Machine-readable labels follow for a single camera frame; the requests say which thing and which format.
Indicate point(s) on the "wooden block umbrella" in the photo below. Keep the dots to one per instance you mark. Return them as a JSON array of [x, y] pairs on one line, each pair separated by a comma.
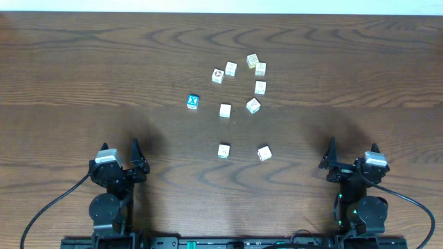
[[231, 69]]

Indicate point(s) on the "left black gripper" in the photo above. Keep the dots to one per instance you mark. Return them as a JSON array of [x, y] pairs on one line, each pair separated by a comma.
[[125, 171]]

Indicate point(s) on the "wooden Y block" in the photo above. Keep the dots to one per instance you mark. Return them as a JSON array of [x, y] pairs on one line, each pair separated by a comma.
[[260, 69]]

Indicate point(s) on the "yellow edged wooden block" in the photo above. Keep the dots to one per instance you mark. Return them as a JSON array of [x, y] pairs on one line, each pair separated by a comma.
[[252, 60]]

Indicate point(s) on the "blue X block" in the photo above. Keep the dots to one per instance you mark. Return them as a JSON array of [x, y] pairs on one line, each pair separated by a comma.
[[193, 101]]

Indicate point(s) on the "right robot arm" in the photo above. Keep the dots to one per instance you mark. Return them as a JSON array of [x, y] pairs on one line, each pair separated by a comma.
[[360, 217]]

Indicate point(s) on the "wooden block red disc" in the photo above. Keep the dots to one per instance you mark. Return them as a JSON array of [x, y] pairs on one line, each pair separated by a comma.
[[217, 76]]

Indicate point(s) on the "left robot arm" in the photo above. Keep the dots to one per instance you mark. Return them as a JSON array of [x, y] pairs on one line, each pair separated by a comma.
[[112, 212]]

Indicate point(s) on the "green edged wooden block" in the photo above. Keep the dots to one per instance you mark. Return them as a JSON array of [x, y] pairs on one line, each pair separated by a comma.
[[253, 105]]

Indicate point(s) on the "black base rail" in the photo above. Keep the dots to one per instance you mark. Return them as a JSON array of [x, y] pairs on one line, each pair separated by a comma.
[[246, 243]]

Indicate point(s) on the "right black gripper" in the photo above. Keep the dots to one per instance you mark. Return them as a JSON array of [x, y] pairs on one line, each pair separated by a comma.
[[330, 161]]

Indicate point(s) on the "plain wooden M block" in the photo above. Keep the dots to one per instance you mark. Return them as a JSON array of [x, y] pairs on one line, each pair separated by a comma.
[[225, 110]]

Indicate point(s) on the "wooden O block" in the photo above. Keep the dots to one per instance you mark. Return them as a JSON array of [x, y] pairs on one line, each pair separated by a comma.
[[260, 87]]

